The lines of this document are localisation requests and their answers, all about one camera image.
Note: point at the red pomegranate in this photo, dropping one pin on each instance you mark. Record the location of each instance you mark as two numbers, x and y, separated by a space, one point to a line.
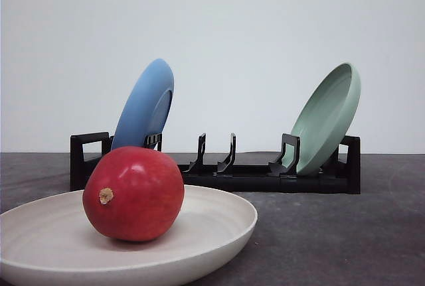
134 194

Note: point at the blue plate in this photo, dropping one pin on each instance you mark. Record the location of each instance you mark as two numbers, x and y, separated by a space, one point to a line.
147 108

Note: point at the white plate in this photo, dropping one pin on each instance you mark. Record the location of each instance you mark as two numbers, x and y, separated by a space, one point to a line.
48 239

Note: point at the green plate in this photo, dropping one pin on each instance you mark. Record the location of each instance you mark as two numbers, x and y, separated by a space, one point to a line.
325 120

